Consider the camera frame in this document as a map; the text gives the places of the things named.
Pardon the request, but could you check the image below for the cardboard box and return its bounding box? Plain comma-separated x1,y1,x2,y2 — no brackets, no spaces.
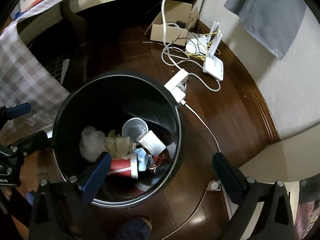
150,0,200,47

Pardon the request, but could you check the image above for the white tissue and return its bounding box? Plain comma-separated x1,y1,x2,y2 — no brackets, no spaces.
79,126,107,162

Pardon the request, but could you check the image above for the pink checked tablecloth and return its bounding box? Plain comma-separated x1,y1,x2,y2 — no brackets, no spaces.
0,0,87,135

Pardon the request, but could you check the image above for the white power strip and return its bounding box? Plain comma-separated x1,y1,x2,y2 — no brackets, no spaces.
164,69,188,93

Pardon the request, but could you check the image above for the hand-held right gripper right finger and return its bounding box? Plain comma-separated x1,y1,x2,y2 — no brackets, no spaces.
212,152,295,240

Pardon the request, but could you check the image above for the pink and white carton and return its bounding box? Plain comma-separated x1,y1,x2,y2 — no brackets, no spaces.
136,130,166,157

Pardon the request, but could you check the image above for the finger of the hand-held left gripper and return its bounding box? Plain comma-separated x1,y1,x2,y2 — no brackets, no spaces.
7,131,52,158
0,102,32,128

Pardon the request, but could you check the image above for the black trash bin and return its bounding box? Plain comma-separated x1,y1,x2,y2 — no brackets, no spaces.
51,70,182,208

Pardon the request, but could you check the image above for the red paper cup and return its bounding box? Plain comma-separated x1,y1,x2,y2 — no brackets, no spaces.
108,154,139,179

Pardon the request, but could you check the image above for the blue striped slipper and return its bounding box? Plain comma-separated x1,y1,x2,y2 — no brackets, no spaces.
117,217,153,240

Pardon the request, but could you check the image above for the light blue face mask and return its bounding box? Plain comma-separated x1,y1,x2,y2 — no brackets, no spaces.
132,147,153,172

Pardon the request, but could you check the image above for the grey curtain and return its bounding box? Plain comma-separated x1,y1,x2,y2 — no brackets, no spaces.
224,0,307,60

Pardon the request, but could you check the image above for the white charger plug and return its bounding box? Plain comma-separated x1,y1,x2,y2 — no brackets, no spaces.
172,87,187,104

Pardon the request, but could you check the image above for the white power strip cord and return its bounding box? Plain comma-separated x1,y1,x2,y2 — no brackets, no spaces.
187,72,222,92

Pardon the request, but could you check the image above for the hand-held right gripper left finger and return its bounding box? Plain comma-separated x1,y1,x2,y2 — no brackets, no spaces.
29,152,112,240

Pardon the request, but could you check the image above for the thick white cable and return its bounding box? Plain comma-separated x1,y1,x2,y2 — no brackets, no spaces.
161,0,195,68

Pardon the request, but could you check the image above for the beige paper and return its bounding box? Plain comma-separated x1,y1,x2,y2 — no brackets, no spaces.
104,130,137,158

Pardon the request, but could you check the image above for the thin white charger cable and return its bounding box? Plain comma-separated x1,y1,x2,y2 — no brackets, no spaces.
184,101,222,190

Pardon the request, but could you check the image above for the yellow cable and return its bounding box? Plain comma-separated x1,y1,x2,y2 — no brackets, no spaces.
187,31,221,61

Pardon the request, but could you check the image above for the small white modem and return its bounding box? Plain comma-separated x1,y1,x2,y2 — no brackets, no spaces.
185,35,208,54

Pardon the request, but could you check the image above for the white router with antennas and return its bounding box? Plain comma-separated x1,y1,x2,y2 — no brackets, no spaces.
202,21,224,82

